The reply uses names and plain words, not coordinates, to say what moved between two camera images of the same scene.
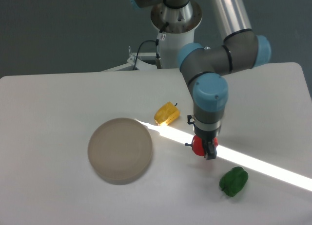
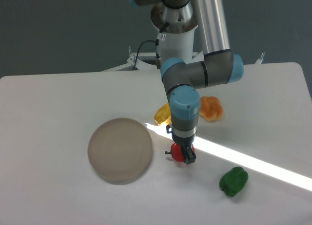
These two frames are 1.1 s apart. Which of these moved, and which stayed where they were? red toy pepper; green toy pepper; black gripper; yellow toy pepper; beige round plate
Moved: red toy pepper; black gripper
Stayed: yellow toy pepper; green toy pepper; beige round plate
